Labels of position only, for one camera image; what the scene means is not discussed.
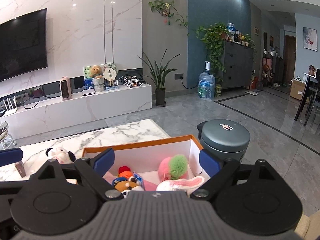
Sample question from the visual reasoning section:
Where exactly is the red panda plush toy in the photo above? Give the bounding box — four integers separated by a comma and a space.
112, 174, 145, 198

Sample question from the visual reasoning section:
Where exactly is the white pink bunny plush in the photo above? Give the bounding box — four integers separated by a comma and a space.
156, 176, 205, 195

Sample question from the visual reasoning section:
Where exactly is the pink peach plush toy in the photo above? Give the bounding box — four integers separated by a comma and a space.
158, 154, 188, 181

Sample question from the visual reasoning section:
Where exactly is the panda striped plush toy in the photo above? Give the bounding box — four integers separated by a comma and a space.
46, 147, 76, 164

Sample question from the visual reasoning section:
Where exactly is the small dark box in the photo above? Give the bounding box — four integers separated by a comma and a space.
15, 161, 26, 178

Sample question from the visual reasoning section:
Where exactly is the small desk fan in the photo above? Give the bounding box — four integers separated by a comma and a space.
0, 121, 17, 150

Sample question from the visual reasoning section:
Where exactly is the grey round trash bin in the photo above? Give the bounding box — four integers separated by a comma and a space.
197, 119, 251, 161

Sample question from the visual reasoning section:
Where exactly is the orange cardboard box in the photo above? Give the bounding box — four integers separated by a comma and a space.
82, 135, 208, 186

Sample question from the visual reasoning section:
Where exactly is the white wifi router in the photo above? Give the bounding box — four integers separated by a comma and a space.
3, 97, 17, 116

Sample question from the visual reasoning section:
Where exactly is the white marble tv cabinet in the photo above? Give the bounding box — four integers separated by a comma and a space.
1, 84, 152, 139

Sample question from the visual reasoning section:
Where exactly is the blue water jug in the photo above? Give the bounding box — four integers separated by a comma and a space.
198, 61, 215, 100

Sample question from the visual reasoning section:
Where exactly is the pink space heater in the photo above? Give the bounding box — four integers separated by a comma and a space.
59, 76, 72, 101

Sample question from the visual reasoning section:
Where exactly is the black white toy car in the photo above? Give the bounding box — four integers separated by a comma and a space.
120, 75, 146, 88

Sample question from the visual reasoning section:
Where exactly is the brown teddy bear figure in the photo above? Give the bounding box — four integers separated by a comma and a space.
89, 66, 105, 92

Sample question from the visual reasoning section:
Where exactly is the round paper fan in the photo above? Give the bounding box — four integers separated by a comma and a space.
103, 63, 118, 87

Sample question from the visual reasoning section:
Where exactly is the potted green floor plant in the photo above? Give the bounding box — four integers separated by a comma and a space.
139, 49, 180, 107

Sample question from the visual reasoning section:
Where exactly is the dark grey drawer cabinet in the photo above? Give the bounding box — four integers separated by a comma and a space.
222, 41, 254, 89

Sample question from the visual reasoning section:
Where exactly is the brown cardboard box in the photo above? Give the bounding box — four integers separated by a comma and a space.
290, 80, 305, 101

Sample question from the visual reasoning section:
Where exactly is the hanging ivy plant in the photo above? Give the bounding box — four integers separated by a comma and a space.
194, 23, 254, 85

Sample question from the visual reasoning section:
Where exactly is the black dining chair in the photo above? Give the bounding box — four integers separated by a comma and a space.
295, 69, 319, 126

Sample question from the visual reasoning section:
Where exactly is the black wall television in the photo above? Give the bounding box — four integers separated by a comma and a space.
0, 9, 48, 81

